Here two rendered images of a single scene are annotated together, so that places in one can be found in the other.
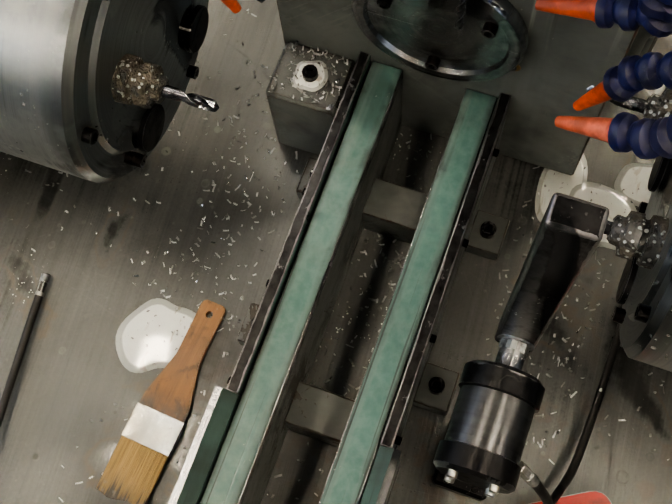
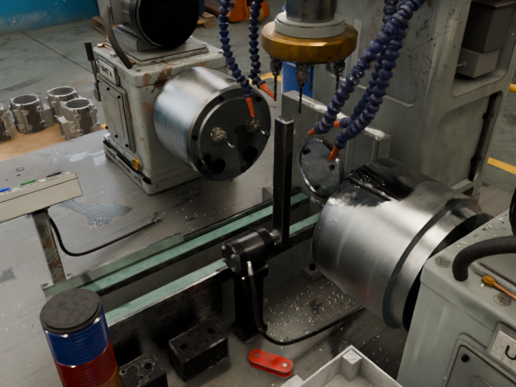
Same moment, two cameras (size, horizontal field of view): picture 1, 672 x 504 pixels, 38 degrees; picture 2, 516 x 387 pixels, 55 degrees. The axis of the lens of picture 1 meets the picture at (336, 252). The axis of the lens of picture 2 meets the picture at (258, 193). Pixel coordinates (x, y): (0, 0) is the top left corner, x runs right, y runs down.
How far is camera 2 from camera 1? 0.67 m
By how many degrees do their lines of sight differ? 40
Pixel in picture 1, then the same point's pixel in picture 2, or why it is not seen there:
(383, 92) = (298, 199)
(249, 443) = (176, 253)
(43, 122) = (185, 126)
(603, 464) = (302, 359)
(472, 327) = (286, 295)
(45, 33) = (200, 100)
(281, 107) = (265, 196)
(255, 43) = not seen: hidden behind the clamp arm
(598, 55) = not seen: hidden behind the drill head
